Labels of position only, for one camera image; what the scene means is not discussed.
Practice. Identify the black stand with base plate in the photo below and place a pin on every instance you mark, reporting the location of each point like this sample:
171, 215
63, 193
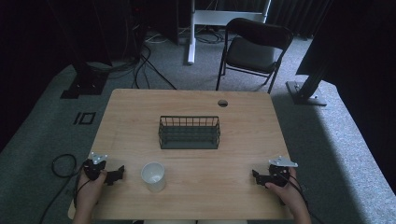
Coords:
85, 79
308, 90

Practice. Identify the person's right hand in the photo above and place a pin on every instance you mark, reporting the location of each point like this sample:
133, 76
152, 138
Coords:
288, 196

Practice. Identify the black folding chair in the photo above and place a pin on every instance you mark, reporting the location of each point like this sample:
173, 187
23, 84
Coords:
251, 53

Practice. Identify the dark curtain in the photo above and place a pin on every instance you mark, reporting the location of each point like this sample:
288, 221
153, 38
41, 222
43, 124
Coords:
295, 14

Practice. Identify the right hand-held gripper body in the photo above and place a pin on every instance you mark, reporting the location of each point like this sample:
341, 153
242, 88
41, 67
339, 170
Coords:
280, 174

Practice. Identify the person's left hand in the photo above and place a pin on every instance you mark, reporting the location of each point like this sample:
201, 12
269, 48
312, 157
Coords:
89, 193

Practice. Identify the white desk frame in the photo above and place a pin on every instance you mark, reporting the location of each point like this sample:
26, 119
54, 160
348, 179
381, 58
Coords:
199, 17

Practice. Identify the white cup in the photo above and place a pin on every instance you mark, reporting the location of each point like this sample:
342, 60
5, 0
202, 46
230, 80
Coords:
153, 176

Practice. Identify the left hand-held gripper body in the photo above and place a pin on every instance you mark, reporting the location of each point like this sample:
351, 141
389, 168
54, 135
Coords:
92, 169

